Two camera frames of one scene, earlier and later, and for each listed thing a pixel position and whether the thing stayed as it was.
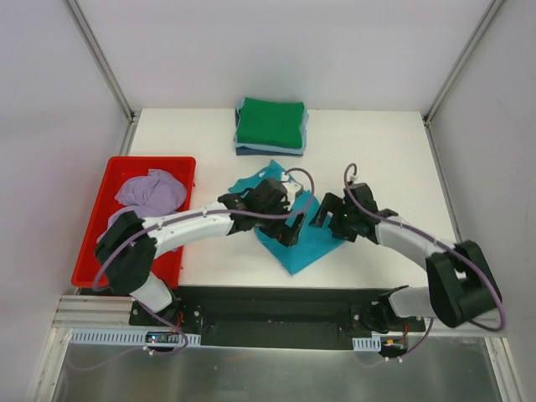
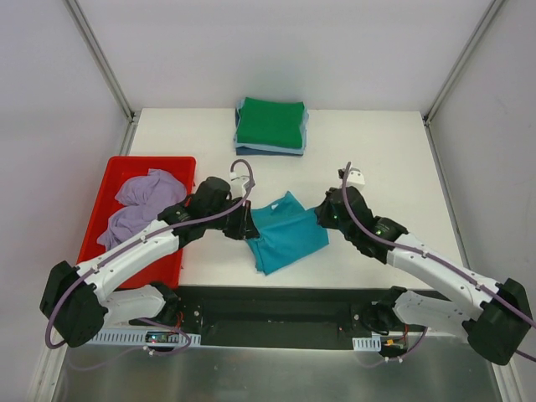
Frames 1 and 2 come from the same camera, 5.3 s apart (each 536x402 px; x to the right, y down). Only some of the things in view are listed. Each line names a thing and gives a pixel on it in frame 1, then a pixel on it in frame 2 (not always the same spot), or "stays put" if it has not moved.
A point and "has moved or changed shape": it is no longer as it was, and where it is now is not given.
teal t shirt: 313,241 has moved or changed shape
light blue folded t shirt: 260,147 stays put
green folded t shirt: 270,122 stays put
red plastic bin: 119,172 stays put
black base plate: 270,316 stays put
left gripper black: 287,226 → 245,222
